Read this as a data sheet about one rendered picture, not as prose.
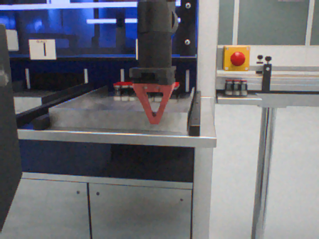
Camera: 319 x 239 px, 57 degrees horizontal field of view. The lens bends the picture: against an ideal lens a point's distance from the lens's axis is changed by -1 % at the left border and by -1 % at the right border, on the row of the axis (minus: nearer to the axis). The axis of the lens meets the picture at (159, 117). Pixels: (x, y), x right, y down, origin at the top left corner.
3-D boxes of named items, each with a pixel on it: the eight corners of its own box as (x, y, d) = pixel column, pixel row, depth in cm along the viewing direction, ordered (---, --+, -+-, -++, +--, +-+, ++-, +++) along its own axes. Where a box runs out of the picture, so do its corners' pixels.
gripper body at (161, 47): (176, 75, 55) (176, 35, 54) (170, 81, 45) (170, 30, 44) (142, 75, 56) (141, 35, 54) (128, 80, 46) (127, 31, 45)
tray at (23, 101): (23, 89, 105) (22, 80, 104) (93, 91, 101) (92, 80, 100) (-57, 109, 72) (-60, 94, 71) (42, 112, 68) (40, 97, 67)
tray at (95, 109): (107, 97, 89) (106, 85, 88) (194, 99, 85) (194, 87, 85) (50, 126, 56) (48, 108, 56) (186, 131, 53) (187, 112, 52)
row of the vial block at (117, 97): (114, 99, 84) (114, 83, 83) (178, 101, 81) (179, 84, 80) (112, 100, 82) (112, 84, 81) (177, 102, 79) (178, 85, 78)
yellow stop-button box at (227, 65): (221, 69, 92) (223, 45, 91) (246, 69, 91) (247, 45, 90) (223, 71, 85) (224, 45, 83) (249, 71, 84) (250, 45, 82)
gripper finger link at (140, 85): (176, 119, 57) (176, 69, 55) (172, 128, 50) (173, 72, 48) (141, 117, 58) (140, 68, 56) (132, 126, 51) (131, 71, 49)
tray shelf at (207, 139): (11, 94, 106) (11, 89, 105) (209, 99, 96) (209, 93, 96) (-135, 131, 59) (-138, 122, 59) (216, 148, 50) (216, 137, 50)
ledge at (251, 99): (215, 96, 102) (215, 91, 101) (253, 97, 100) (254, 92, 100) (217, 104, 88) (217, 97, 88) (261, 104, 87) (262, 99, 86)
